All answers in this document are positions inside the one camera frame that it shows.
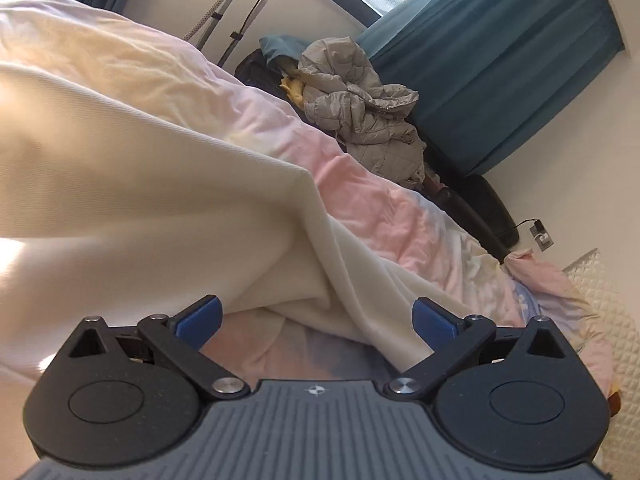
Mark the wall socket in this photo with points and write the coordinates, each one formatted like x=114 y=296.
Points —
x=544 y=239

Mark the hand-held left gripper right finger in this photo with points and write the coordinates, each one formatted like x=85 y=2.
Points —
x=433 y=324

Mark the pastel tie-dye bed sheet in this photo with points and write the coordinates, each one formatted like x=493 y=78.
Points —
x=400 y=220

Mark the white quilted mattress pad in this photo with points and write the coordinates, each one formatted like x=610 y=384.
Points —
x=615 y=320

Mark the pink pillow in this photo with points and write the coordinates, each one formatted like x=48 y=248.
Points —
x=540 y=280

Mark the garment steamer stand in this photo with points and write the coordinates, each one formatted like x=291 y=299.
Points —
x=225 y=20

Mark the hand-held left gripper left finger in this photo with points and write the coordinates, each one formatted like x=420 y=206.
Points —
x=200 y=318

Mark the cream white clothes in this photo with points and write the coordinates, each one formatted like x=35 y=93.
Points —
x=150 y=185

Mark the teal cloth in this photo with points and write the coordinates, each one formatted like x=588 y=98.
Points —
x=280 y=50

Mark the grey quilted jacket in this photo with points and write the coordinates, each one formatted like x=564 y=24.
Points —
x=360 y=120

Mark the yellow cloth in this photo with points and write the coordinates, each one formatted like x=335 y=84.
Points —
x=294 y=89

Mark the black sofa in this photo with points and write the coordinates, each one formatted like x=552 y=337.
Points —
x=480 y=205

